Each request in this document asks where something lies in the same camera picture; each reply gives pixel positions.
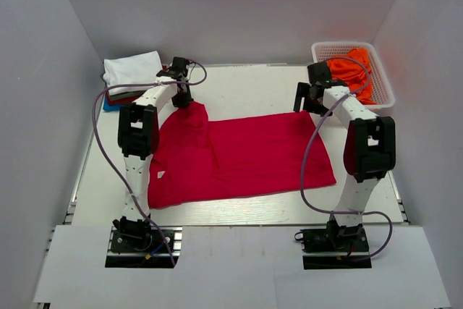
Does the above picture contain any crimson red t-shirt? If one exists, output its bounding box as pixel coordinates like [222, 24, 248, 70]
[148, 102, 336, 209]

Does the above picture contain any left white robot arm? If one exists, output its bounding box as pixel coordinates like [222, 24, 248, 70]
[117, 57, 193, 221]

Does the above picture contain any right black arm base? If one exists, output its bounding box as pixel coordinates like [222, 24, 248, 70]
[294, 228, 372, 270]

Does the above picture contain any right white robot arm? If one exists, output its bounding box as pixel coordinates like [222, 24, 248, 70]
[293, 62, 396, 250]

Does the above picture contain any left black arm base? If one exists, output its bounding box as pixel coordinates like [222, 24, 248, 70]
[105, 227, 174, 269]

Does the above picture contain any white plastic perforated basket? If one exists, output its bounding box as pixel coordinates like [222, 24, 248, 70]
[311, 41, 395, 110]

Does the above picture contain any orange t-shirt in basket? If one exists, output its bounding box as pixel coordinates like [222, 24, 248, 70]
[327, 48, 375, 105]

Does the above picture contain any white folded t-shirt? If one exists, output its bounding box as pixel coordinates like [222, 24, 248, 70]
[103, 51, 163, 96]

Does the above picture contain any grey folded t-shirt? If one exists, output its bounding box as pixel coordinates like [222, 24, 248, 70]
[106, 90, 144, 103]

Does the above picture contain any blue folded t-shirt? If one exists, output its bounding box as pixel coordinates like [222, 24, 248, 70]
[103, 99, 121, 112]

